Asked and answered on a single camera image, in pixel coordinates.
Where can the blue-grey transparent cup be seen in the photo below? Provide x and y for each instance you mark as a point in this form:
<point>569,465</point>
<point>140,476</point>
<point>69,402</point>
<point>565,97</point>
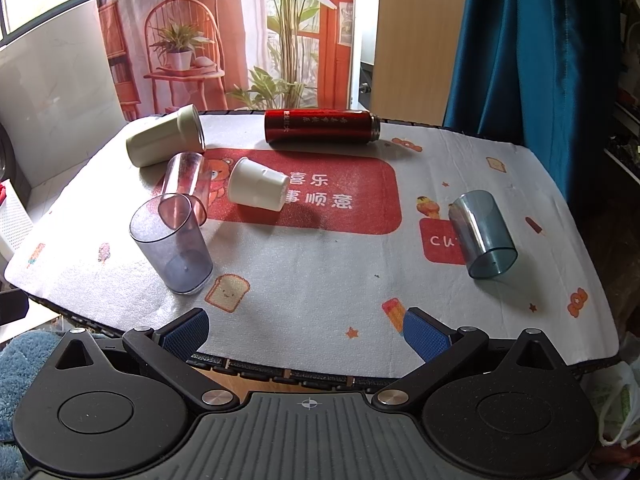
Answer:
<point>482,235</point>

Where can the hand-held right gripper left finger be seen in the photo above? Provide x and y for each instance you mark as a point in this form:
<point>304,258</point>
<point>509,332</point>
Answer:
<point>186,334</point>

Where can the cluttered shelf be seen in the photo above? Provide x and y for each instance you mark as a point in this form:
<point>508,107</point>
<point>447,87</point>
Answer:
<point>627,110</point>

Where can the blue curtain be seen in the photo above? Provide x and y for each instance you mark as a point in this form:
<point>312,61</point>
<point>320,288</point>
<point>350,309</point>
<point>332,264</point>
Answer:
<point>525,60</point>

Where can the red thermos bottle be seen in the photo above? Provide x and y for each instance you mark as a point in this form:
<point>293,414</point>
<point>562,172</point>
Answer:
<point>320,126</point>

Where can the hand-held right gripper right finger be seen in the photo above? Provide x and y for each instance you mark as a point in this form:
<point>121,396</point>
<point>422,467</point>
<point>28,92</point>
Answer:
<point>422,332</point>

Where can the blue fluffy rug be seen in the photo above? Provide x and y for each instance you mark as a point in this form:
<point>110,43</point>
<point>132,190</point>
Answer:
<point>27,385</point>

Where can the pink transparent cup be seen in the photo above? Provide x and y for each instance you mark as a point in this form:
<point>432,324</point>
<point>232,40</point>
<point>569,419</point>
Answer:
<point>185,175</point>

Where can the white ribbed cup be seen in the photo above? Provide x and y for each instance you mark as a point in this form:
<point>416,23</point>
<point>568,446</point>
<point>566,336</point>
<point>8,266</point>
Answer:
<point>255,185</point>

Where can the wooden board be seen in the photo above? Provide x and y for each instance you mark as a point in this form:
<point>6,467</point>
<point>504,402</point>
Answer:
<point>415,45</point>

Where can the black-edged table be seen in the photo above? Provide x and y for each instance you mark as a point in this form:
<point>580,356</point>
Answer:
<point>300,379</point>

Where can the clear grey plastic cup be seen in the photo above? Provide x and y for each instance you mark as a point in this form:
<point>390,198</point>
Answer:
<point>172,250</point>

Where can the printed backdrop cloth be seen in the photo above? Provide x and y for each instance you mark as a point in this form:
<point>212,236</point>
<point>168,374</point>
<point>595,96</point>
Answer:
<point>225,35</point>

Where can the cream cup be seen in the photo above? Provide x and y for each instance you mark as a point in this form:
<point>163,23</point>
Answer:
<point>160,137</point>

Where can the printed white and red table mat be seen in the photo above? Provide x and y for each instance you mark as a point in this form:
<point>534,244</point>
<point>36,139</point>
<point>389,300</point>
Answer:
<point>325,270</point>

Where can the white perforated basket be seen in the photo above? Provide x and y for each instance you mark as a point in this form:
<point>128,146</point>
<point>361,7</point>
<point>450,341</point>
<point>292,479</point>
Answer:
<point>12,220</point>

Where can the white plastic bag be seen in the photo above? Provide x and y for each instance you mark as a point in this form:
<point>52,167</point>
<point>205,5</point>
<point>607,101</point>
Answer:
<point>620,400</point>

